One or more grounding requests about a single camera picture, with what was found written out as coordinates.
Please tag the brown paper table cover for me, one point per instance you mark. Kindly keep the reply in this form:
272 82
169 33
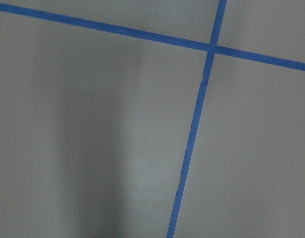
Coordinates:
152 118

